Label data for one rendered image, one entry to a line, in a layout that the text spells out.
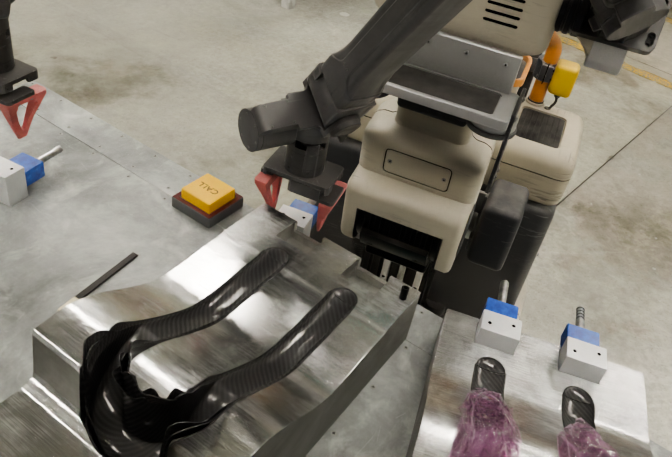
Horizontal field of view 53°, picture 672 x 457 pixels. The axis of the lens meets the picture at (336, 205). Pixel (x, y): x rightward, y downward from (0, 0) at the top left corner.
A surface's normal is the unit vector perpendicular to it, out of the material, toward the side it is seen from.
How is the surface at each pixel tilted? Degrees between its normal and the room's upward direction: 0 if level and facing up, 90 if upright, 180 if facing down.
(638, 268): 0
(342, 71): 93
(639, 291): 0
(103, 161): 0
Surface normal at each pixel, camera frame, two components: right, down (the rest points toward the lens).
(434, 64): -0.37, 0.52
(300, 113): 0.45, -0.28
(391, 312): 0.15, -0.78
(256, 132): -0.83, 0.23
